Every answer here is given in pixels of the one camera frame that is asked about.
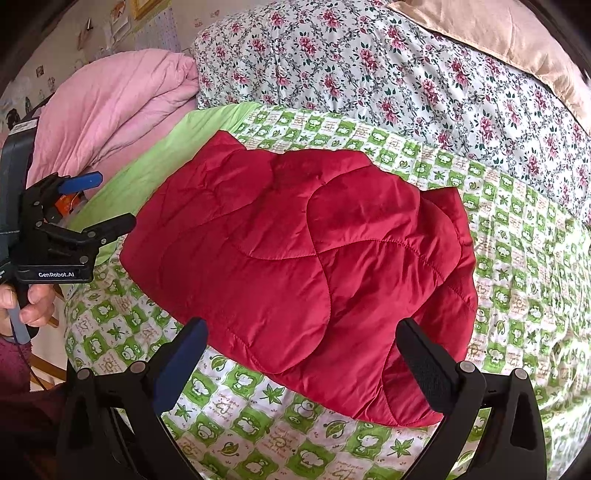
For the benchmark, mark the pink bed sheet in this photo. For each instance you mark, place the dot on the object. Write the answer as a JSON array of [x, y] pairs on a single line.
[[138, 143]]

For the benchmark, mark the beige pillow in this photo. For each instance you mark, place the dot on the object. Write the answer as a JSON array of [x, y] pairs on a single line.
[[498, 32]]

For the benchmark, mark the yellow picture frame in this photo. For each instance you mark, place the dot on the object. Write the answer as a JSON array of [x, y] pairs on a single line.
[[141, 8]]

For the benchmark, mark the person's left hand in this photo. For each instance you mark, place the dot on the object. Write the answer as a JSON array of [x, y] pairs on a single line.
[[41, 307]]

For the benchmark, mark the red quilted jacket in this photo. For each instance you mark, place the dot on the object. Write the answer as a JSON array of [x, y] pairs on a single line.
[[277, 258]]

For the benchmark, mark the pink quilt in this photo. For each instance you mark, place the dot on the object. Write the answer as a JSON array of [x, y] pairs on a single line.
[[106, 101]]

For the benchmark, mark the green blanket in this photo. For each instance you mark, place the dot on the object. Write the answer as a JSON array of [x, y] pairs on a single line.
[[508, 258]]

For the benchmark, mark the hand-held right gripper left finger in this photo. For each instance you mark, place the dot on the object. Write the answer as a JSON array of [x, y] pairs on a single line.
[[180, 364]]

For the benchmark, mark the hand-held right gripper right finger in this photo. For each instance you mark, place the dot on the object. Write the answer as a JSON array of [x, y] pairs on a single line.
[[425, 364]]

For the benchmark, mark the person's left forearm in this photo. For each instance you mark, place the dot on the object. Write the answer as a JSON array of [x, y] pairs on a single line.
[[14, 369]]

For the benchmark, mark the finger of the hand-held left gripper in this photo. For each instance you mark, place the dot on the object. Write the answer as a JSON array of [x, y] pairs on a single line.
[[115, 224], [85, 180]]

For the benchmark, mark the floral quilt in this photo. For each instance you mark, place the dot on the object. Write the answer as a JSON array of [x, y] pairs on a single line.
[[369, 55]]

